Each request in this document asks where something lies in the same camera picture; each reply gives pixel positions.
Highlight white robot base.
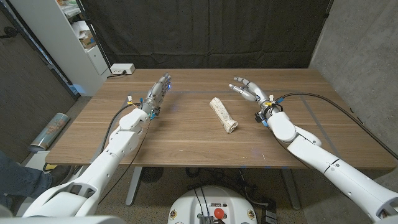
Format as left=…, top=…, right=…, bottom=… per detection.
left=167, top=185, right=258, bottom=224

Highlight white paper stack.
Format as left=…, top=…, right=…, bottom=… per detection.
left=70, top=20, right=91, bottom=40

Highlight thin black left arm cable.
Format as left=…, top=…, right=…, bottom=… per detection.
left=98, top=119, right=152, bottom=205

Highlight brown cardboard box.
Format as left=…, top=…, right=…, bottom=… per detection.
left=79, top=30, right=97, bottom=50

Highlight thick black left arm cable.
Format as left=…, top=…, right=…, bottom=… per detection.
left=101, top=103, right=142, bottom=153

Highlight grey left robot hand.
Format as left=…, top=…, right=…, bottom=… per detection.
left=141, top=73, right=173, bottom=121

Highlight round black floor fan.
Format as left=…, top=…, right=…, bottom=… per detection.
left=140, top=167, right=165, bottom=184

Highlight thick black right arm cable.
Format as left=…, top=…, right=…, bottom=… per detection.
left=273, top=92, right=398, bottom=160

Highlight black foot pedal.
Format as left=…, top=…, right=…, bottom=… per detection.
left=261, top=198, right=278, bottom=224

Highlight beige patterned pen bag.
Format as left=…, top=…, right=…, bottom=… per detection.
left=209, top=96, right=239, bottom=134

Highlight grey metal table leg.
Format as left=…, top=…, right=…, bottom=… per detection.
left=279, top=167, right=302, bottom=211
left=125, top=166, right=144, bottom=207

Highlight black floor cable bundle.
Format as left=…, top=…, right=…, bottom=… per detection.
left=186, top=167, right=268, bottom=206

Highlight black backdrop cloth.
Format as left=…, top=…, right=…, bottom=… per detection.
left=80, top=0, right=333, bottom=70

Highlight white shelf cabinet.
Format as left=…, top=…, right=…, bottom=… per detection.
left=9, top=0, right=112, bottom=97

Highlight perforated panel partition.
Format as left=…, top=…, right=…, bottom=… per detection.
left=0, top=9, right=78, bottom=162

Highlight person's leg in jeans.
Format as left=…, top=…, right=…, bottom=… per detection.
left=0, top=151, right=53, bottom=206

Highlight white robot torso edge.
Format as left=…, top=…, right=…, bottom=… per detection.
left=0, top=215, right=127, bottom=224

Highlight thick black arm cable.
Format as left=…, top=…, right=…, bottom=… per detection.
left=273, top=92, right=398, bottom=160
left=101, top=103, right=142, bottom=153

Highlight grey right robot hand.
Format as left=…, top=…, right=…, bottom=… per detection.
left=229, top=77, right=270, bottom=106

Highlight white power strip box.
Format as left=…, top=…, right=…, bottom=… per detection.
left=109, top=63, right=136, bottom=75

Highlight dark person's shoe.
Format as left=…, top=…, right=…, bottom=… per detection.
left=49, top=164, right=74, bottom=187

